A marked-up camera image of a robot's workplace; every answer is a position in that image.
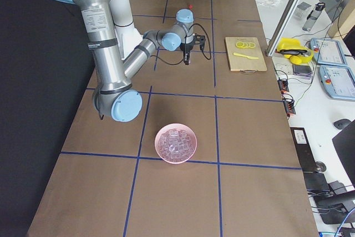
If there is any grey water bottle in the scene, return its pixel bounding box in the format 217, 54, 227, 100
302, 2, 326, 32

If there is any clear ice cubes pile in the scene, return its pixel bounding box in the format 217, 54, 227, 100
158, 129, 195, 163

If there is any upper teach pendant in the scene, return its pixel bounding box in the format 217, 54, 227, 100
310, 38, 348, 67

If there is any aluminium frame post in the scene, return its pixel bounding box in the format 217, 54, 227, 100
265, 0, 299, 57

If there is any bamboo cutting board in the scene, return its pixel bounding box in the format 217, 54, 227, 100
225, 37, 267, 73

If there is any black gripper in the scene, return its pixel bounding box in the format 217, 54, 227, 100
180, 42, 195, 65

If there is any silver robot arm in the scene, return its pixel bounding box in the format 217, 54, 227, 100
56, 0, 194, 122

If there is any teach pendant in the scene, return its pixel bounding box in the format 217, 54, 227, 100
318, 65, 354, 101
310, 38, 348, 67

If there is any yellow plastic knife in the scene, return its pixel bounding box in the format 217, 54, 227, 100
233, 52, 259, 59

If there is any yellow bag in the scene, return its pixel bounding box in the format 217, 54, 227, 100
276, 38, 314, 65

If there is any lower teach pendant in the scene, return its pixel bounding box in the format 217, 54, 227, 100
318, 65, 354, 101

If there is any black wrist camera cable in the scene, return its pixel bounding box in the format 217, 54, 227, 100
155, 23, 213, 66

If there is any pink bowl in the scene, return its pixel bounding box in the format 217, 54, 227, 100
155, 123, 197, 164

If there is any top lemon slice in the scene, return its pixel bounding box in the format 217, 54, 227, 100
236, 42, 245, 48

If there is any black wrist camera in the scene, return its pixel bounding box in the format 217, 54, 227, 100
194, 34, 206, 52

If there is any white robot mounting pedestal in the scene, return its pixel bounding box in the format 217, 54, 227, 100
109, 0, 143, 60

